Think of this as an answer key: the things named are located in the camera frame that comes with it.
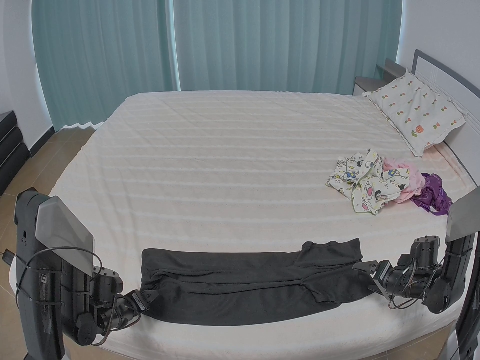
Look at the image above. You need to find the black T-shirt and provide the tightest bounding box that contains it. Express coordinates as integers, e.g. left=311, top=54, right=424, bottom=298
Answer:
left=139, top=238, right=376, bottom=324

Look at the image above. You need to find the white printed garment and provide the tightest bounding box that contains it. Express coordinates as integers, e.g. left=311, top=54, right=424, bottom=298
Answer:
left=325, top=148, right=412, bottom=216

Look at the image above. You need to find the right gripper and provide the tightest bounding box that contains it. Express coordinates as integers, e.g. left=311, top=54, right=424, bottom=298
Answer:
left=352, top=260, right=399, bottom=299

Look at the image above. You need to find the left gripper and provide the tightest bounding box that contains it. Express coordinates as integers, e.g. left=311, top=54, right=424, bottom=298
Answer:
left=123, top=289, right=155, bottom=316

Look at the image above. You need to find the black chest of drawers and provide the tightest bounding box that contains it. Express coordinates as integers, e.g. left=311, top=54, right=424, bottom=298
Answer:
left=0, top=111, right=30, bottom=196

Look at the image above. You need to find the bed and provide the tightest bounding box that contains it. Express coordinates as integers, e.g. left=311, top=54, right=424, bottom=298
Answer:
left=9, top=48, right=480, bottom=360

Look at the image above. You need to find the black cable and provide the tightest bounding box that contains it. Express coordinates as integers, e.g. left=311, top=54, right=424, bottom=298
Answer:
left=2, top=247, right=104, bottom=307

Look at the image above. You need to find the white printed pillow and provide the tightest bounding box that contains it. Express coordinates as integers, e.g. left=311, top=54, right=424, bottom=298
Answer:
left=363, top=69, right=467, bottom=158

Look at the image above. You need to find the purple garment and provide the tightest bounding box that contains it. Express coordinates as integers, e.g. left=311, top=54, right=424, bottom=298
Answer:
left=408, top=172, right=454, bottom=217

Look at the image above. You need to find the pink garment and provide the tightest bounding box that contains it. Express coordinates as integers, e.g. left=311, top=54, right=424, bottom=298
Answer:
left=382, top=157, right=427, bottom=205

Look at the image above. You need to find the grey bedside table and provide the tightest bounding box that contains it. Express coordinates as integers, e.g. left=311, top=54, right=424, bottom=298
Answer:
left=353, top=58, right=408, bottom=95

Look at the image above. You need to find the blue-green curtain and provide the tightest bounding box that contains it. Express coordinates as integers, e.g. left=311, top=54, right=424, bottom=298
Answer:
left=32, top=0, right=181, bottom=131
left=165, top=0, right=405, bottom=96

